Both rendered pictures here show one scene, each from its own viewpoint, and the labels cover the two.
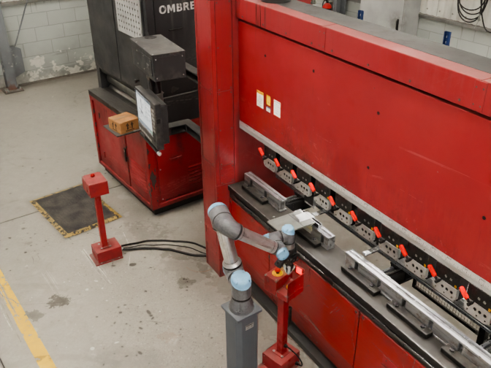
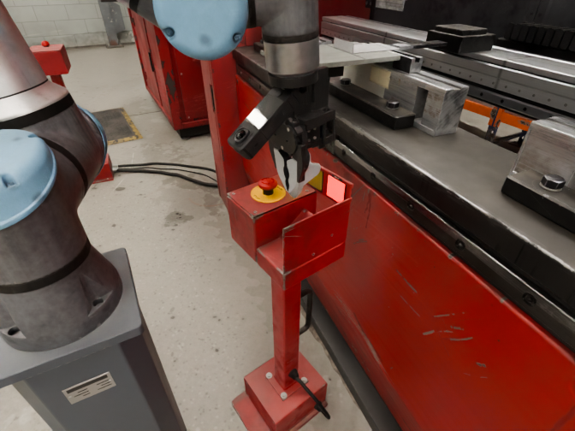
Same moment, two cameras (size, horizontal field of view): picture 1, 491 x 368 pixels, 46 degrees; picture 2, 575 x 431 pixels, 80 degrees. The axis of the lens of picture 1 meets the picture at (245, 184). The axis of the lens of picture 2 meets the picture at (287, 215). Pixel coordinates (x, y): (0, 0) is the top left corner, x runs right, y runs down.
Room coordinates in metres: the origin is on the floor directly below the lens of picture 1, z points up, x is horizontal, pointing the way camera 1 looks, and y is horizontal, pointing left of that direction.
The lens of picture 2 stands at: (2.36, -0.32, 1.16)
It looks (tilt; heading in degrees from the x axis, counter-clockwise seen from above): 36 degrees down; 8
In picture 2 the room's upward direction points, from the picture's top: straight up
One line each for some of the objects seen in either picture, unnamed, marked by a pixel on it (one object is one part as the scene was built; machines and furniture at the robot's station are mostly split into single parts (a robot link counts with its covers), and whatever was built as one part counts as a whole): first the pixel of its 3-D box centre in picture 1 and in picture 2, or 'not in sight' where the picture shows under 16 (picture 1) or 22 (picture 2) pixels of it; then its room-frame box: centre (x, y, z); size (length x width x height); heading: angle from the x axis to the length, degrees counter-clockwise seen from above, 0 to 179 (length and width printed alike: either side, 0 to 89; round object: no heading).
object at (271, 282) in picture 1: (283, 279); (286, 214); (2.93, -0.24, 0.75); 0.20 x 0.16 x 0.18; 45
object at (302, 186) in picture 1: (307, 180); not in sight; (3.32, -0.41, 1.26); 0.15 x 0.09 x 0.17; 31
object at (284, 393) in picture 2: (281, 350); (286, 377); (2.93, -0.24, 0.13); 0.10 x 0.10 x 0.01; 45
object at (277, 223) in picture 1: (291, 222); (328, 55); (3.22, -0.30, 1.00); 0.26 x 0.18 x 0.01; 121
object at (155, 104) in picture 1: (153, 116); not in sight; (4.04, 0.69, 1.42); 0.45 x 0.12 x 0.36; 27
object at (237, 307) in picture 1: (241, 300); (50, 278); (2.64, 0.03, 0.82); 0.15 x 0.15 x 0.10
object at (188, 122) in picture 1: (186, 133); not in sight; (4.27, 0.47, 1.18); 0.40 x 0.24 x 0.07; 31
